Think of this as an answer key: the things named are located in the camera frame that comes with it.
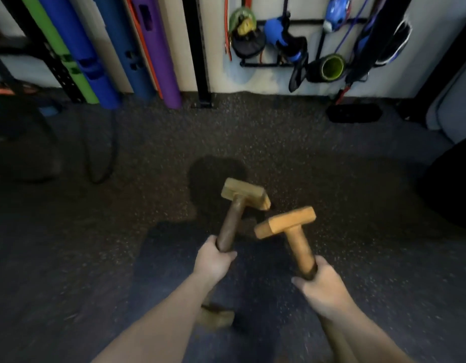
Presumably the person's right hand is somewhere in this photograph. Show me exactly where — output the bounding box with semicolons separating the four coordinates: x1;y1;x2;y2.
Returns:
291;255;357;322

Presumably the person's left hand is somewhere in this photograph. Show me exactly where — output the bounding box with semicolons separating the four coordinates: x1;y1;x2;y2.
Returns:
192;235;238;288

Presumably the dark-handled wooden parallette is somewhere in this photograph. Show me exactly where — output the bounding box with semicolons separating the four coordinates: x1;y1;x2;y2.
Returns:
196;177;271;330

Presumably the light-handled wooden parallette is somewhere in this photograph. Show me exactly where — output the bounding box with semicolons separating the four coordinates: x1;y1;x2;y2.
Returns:
254;206;359;363

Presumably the person's right forearm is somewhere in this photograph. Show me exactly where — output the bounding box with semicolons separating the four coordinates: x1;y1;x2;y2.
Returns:
319;303;415;363

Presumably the person's left forearm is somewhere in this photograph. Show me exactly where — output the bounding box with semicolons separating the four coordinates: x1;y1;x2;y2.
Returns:
92;273;212;363

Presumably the black resistance band loop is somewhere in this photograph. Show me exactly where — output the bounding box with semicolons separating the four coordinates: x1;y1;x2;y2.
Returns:
81;109;119;185

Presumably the black floor pad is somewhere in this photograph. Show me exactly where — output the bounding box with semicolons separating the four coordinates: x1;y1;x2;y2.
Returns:
326;103;383;124

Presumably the large black round object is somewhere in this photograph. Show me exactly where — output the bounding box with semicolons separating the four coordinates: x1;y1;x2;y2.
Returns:
417;133;466;232

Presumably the black round disc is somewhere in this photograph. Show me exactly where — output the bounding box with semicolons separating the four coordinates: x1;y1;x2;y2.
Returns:
231;29;267;59

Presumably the black roller with green core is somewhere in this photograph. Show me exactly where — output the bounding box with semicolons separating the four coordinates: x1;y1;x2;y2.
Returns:
306;53;347;84

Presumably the purple weight tube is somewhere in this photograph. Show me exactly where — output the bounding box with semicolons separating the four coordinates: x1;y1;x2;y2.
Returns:
131;0;183;109

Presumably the red resistance band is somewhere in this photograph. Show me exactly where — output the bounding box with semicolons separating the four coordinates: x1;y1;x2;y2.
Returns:
224;0;234;62

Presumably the orange weight tube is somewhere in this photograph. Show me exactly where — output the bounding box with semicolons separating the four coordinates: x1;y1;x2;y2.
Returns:
123;0;164;99

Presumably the grey folded mat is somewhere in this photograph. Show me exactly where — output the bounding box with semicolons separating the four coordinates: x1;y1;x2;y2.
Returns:
426;53;466;145

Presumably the dark blue weight tube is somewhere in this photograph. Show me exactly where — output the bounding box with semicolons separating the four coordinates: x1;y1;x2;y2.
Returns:
91;0;157;103

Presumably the bright blue weight tube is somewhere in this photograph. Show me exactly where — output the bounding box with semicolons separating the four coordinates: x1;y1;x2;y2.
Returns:
36;0;122;110

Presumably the long black bag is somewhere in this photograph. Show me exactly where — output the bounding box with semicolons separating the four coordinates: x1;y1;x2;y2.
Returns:
346;0;414;86

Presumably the blue resistance band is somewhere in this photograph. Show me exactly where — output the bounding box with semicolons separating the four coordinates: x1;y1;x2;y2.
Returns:
332;0;372;54

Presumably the green weight tube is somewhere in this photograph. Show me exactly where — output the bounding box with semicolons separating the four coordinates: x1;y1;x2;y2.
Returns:
19;0;100;105

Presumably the black perforated rack upright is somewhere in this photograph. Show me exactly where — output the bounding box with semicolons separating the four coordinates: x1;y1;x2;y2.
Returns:
0;0;87;105

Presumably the orange pad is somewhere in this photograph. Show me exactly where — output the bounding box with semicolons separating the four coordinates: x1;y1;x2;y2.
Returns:
0;84;38;96

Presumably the red handle grip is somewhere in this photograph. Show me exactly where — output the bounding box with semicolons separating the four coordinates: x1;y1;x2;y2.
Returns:
334;84;351;105

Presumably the black wall storage rack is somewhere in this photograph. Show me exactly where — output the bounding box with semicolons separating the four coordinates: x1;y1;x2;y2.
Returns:
240;18;370;68

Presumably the black strap handle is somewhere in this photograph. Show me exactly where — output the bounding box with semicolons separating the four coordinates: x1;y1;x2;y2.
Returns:
288;52;309;93

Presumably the black steel post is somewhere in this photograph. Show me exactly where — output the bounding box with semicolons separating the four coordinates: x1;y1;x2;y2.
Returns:
181;0;215;109

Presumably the blue black handle attachment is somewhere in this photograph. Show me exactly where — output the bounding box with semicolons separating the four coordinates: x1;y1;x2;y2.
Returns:
263;11;308;64

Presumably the green yellow strap bundle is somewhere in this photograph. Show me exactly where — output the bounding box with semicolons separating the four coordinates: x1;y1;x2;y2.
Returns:
229;7;258;37

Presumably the dark bench frame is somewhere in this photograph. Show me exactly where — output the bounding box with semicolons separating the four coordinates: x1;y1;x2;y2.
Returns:
0;53;64;184

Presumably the black white strap loop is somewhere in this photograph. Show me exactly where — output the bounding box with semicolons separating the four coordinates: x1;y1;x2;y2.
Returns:
376;19;413;67

